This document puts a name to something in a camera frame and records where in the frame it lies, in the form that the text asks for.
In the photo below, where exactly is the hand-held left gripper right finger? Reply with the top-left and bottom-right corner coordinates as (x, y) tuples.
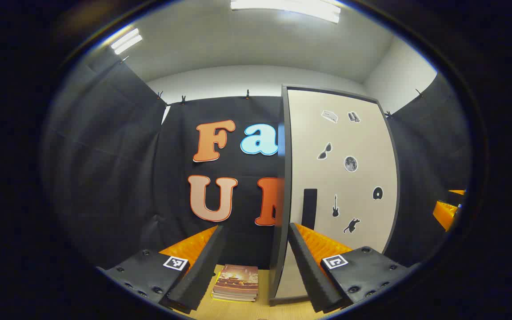
(287, 222), (420, 314)

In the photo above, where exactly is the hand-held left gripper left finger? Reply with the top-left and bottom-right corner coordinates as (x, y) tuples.
(96, 224), (228, 315)

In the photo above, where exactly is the black cabinet door handle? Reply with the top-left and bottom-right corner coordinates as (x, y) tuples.
(302, 188), (318, 230)

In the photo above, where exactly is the beige cabinet door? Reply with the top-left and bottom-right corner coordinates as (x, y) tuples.
(275, 89), (399, 300)

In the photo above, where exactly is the dark grey cabinet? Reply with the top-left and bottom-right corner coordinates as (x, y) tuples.
(268, 84), (402, 307)

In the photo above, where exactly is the brown cover book stack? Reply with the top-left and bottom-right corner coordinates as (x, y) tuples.
(212, 264), (260, 303)

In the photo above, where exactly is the black backdrop cloth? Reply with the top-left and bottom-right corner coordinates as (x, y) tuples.
(43, 58), (472, 272)

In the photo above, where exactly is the long ceiling light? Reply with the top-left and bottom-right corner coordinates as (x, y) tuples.
(230, 0), (342, 24)

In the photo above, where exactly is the ceiling light near wall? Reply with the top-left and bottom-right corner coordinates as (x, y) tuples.
(110, 28), (143, 56)

